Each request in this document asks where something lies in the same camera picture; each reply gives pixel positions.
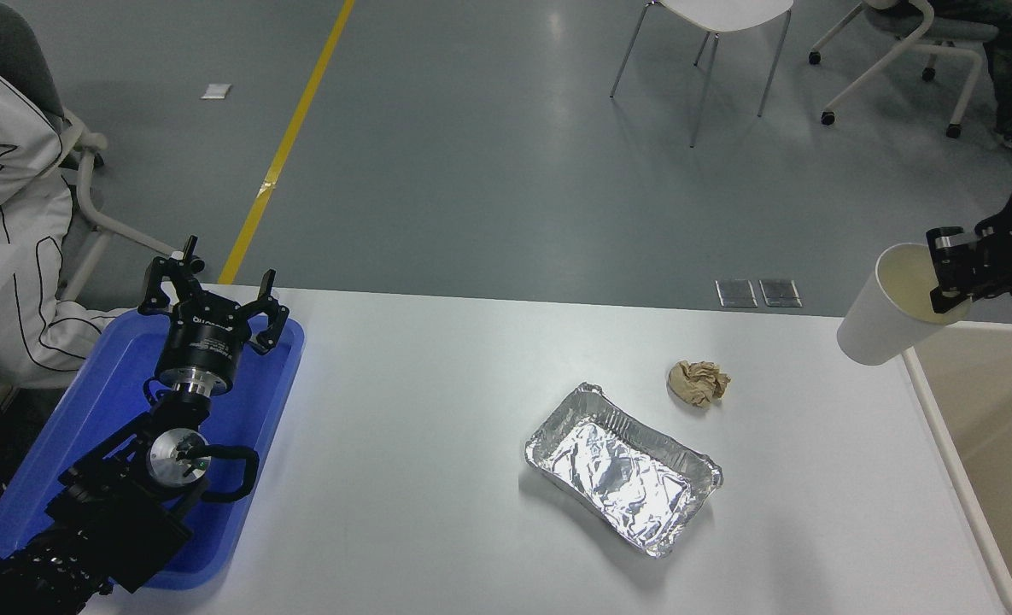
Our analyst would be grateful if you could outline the white paper cup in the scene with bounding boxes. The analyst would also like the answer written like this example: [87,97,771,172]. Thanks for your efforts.
[837,243,972,366]

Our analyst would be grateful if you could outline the white chair with metal legs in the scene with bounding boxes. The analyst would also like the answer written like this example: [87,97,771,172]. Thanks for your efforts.
[610,0,801,148]

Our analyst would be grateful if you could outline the grey white wheeled chair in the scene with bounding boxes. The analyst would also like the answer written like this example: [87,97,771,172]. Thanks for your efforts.
[809,0,1000,139]

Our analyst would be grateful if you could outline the large pale bin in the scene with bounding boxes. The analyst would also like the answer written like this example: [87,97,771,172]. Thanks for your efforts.
[901,320,1012,615]

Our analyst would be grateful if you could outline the crumpled tan paper ball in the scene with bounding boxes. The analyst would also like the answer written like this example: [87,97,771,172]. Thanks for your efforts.
[667,360,732,408]

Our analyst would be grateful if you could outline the grey white office chair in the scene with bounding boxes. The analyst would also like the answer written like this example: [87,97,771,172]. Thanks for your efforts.
[0,0,186,300]

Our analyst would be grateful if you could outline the silver foil tray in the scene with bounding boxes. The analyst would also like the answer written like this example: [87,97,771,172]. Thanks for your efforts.
[524,382,724,559]

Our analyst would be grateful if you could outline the blue plastic tray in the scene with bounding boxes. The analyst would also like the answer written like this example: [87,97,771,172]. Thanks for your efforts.
[0,309,306,592]

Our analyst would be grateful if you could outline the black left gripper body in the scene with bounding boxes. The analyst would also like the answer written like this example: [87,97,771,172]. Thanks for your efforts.
[157,295,254,387]

